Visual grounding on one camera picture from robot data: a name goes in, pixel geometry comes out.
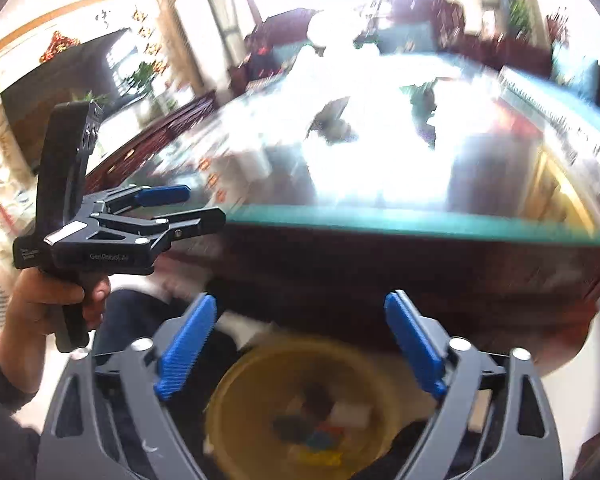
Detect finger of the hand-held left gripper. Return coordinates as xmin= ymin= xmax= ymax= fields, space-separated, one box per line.
xmin=130 ymin=207 xmax=227 ymax=256
xmin=92 ymin=184 xmax=192 ymax=218

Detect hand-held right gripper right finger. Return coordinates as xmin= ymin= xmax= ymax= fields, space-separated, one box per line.
xmin=384 ymin=290 xmax=565 ymax=480

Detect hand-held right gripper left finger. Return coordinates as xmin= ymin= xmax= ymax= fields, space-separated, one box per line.
xmin=39 ymin=293 xmax=218 ymax=480

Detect yellow plastic basin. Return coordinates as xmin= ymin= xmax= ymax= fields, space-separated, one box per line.
xmin=204 ymin=335 xmax=411 ymax=480

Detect teal paper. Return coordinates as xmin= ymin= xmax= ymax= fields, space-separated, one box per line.
xmin=295 ymin=432 xmax=326 ymax=453

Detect yellow snack packet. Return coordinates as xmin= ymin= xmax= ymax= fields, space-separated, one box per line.
xmin=300 ymin=450 xmax=343 ymax=467

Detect person's left forearm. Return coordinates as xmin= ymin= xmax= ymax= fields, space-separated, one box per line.
xmin=0 ymin=335 xmax=46 ymax=480

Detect person's left hand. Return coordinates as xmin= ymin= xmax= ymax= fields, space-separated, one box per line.
xmin=0 ymin=267 xmax=112 ymax=346

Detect person's dark trouser leg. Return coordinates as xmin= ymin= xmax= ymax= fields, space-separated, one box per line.
xmin=91 ymin=287 xmax=206 ymax=361

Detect white paper sheet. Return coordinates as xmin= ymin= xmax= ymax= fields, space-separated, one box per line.
xmin=215 ymin=310 xmax=276 ymax=346

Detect flat screen television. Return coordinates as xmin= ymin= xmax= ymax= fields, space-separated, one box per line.
xmin=0 ymin=27 xmax=146 ymax=176

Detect green plant in vase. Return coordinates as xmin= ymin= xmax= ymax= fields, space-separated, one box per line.
xmin=122 ymin=60 xmax=173 ymax=111

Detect red paper decoration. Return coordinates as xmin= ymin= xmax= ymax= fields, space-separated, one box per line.
xmin=39 ymin=30 xmax=81 ymax=63

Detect white standing air conditioner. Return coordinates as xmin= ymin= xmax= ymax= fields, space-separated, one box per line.
xmin=172 ymin=0 xmax=231 ymax=96

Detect carved wooden double sofa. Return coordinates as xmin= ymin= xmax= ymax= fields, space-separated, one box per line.
xmin=230 ymin=0 xmax=466 ymax=91

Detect green foil wrapper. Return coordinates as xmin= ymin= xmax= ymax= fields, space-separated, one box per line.
xmin=400 ymin=80 xmax=441 ymax=151

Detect blue flower pillow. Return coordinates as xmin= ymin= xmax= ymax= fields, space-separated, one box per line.
xmin=550 ymin=52 xmax=600 ymax=101
xmin=377 ymin=25 xmax=436 ymax=53

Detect long blue seat cushion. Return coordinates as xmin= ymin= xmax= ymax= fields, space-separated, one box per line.
xmin=500 ymin=67 xmax=600 ymax=161

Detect dark wooden corner table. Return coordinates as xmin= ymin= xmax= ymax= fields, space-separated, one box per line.
xmin=460 ymin=35 xmax=553 ymax=76

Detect small potted plant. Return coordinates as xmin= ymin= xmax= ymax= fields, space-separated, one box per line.
xmin=507 ymin=0 xmax=533 ymax=41

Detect calligraphy wall scroll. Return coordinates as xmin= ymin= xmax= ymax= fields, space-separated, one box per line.
xmin=80 ymin=0 xmax=171 ymax=61

